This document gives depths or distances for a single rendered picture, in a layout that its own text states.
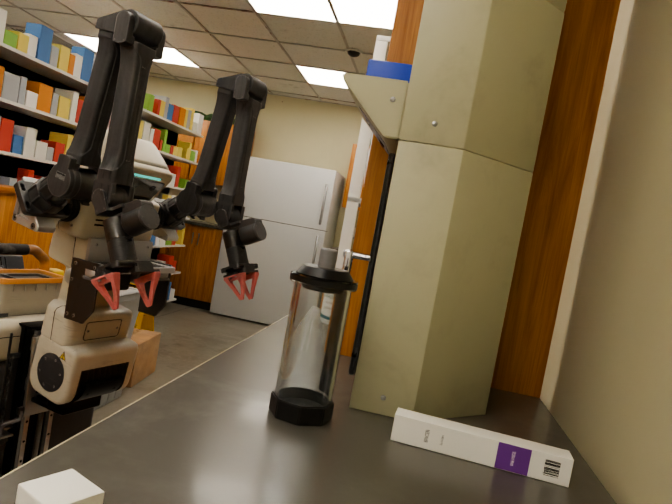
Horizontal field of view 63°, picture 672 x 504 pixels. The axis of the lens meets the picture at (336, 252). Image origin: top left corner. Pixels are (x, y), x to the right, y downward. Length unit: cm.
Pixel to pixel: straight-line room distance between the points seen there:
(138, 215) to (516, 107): 79
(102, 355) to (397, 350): 94
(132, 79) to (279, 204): 479
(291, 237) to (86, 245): 451
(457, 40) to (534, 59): 17
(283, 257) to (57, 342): 454
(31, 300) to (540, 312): 145
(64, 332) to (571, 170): 133
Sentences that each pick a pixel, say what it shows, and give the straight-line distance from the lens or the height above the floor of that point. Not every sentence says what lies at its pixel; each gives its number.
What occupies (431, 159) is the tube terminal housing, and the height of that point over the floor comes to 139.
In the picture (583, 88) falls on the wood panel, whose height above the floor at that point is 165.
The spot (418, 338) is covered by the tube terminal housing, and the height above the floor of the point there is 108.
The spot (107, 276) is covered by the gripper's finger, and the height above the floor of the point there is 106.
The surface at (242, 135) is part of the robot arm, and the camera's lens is 165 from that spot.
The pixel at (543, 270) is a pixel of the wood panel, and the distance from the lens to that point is 134.
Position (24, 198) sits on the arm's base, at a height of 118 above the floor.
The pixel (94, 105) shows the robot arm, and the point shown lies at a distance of 140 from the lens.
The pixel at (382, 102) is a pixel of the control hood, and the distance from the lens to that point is 97.
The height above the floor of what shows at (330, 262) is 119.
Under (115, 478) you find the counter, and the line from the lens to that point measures 68.
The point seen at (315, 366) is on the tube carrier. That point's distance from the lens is 85.
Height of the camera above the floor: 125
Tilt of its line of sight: 3 degrees down
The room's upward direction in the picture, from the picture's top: 10 degrees clockwise
